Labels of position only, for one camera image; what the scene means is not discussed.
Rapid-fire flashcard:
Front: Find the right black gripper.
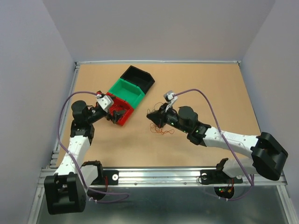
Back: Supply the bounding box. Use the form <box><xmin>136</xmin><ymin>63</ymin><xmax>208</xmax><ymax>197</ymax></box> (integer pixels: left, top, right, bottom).
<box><xmin>147</xmin><ymin>102</ymin><xmax>190</xmax><ymax>133</ymax></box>

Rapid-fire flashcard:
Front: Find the cable bundle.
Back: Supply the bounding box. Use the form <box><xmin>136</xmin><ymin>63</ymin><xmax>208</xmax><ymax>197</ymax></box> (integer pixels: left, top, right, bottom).
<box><xmin>147</xmin><ymin>101</ymin><xmax>175</xmax><ymax>136</ymax></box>

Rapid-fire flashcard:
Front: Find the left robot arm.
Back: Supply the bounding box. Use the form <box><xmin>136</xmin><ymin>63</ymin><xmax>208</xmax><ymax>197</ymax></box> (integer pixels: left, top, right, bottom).
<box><xmin>44</xmin><ymin>96</ymin><xmax>114</xmax><ymax>215</ymax></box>

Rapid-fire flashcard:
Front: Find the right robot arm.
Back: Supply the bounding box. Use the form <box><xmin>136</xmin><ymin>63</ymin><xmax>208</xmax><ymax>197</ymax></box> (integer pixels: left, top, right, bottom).
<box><xmin>146</xmin><ymin>104</ymin><xmax>288</xmax><ymax>182</ymax></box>

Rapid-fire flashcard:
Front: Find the red plastic bin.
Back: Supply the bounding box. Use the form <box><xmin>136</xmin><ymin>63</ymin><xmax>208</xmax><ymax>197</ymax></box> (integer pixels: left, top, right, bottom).
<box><xmin>106</xmin><ymin>92</ymin><xmax>134</xmax><ymax>126</ymax></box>

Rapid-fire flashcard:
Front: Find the green plastic bin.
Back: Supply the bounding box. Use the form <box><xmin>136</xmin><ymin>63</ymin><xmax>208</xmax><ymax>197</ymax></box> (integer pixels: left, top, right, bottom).
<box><xmin>108</xmin><ymin>78</ymin><xmax>145</xmax><ymax>109</ymax></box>

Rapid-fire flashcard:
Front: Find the black plastic bin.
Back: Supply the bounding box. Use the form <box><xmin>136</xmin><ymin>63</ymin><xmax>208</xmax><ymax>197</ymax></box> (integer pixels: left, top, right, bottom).
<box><xmin>121</xmin><ymin>65</ymin><xmax>155</xmax><ymax>94</ymax></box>

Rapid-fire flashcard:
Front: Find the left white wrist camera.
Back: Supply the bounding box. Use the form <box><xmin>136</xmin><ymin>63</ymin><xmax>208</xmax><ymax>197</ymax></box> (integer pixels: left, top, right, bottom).
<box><xmin>96</xmin><ymin>94</ymin><xmax>114</xmax><ymax>112</ymax></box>

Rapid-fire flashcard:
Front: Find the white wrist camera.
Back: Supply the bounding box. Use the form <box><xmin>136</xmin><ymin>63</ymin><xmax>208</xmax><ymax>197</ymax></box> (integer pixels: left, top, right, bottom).
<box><xmin>164</xmin><ymin>91</ymin><xmax>178</xmax><ymax>111</ymax></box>
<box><xmin>96</xmin><ymin>94</ymin><xmax>114</xmax><ymax>112</ymax></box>

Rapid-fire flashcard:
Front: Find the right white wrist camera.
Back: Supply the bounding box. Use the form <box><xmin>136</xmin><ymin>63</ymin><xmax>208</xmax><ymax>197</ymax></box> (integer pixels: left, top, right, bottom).
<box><xmin>164</xmin><ymin>91</ymin><xmax>178</xmax><ymax>111</ymax></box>

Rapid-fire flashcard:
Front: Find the aluminium mounting rail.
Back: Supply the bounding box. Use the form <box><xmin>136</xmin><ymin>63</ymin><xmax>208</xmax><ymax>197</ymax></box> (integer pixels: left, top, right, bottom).
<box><xmin>37</xmin><ymin>166</ymin><xmax>287</xmax><ymax>187</ymax></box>

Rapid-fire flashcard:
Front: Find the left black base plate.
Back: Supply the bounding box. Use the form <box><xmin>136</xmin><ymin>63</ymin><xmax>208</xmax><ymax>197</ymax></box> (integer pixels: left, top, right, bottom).
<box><xmin>82</xmin><ymin>170</ymin><xmax>119</xmax><ymax>187</ymax></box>

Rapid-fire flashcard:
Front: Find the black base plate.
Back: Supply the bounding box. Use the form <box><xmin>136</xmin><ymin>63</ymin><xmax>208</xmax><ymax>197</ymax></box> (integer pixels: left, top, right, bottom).
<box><xmin>82</xmin><ymin>170</ymin><xmax>119</xmax><ymax>187</ymax></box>
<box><xmin>198</xmin><ymin>169</ymin><xmax>243</xmax><ymax>185</ymax></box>

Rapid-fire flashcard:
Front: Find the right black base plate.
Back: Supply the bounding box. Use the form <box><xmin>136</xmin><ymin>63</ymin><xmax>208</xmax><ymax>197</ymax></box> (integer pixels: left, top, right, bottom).
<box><xmin>198</xmin><ymin>169</ymin><xmax>243</xmax><ymax>185</ymax></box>

